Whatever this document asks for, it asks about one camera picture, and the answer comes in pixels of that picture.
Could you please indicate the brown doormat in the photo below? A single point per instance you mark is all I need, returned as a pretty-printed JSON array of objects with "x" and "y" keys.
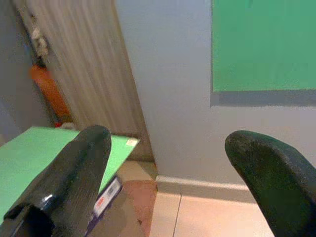
[{"x": 145, "y": 197}]

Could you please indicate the white bottle with red cap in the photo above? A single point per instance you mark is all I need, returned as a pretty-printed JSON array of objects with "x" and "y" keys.
[{"x": 67, "y": 126}]

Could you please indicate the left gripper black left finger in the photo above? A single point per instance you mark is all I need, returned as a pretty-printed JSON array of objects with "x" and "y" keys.
[{"x": 74, "y": 172}]

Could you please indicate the plain green board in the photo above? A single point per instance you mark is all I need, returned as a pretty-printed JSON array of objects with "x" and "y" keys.
[{"x": 24, "y": 160}]

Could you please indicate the wood grain door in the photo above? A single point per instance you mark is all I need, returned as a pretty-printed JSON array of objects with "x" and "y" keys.
[{"x": 93, "y": 74}]

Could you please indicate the white hanging trinket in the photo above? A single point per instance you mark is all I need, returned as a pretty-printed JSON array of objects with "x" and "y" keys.
[{"x": 39, "y": 44}]

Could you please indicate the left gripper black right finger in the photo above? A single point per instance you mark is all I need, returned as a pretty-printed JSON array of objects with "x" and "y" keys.
[{"x": 276, "y": 177}]

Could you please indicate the orange bag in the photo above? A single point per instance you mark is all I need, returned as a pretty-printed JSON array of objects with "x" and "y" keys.
[{"x": 51, "y": 96}]

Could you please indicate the green board with hooks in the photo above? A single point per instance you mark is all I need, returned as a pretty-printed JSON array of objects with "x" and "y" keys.
[{"x": 259, "y": 49}]

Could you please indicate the brown cardboard box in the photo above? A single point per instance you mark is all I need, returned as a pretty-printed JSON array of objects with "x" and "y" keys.
[{"x": 116, "y": 222}]

